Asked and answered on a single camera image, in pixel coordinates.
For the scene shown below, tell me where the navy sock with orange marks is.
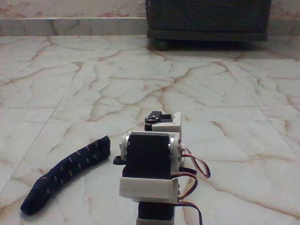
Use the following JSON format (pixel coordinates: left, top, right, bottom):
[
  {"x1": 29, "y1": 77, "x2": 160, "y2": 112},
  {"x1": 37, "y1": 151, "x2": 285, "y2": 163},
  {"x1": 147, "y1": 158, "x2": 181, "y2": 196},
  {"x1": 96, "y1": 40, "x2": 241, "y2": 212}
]
[{"x1": 20, "y1": 135, "x2": 112, "y2": 216}]

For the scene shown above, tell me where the round dark cabinet foot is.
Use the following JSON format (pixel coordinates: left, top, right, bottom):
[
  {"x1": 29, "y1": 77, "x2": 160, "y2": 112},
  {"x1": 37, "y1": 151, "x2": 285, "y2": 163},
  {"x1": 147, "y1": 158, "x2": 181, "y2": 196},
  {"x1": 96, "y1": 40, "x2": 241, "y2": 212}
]
[{"x1": 153, "y1": 39, "x2": 168, "y2": 52}]

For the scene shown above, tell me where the dark wooden cabinet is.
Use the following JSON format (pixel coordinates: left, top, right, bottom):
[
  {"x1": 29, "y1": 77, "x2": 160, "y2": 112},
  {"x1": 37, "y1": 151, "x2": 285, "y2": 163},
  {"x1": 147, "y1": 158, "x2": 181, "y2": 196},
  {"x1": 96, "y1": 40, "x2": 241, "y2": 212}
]
[{"x1": 145, "y1": 0, "x2": 272, "y2": 51}]

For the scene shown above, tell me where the red white black servo cable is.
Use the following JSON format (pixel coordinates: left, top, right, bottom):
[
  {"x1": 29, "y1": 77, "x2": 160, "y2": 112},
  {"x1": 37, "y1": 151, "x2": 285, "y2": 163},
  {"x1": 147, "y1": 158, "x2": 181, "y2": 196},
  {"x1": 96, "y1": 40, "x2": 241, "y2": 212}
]
[{"x1": 172, "y1": 143, "x2": 211, "y2": 203}]

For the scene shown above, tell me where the black red base cable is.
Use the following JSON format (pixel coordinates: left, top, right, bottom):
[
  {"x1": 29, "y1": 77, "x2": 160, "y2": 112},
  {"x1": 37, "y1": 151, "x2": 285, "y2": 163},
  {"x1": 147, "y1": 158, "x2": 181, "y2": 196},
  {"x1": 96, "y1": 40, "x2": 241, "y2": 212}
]
[{"x1": 174, "y1": 201, "x2": 204, "y2": 225}]

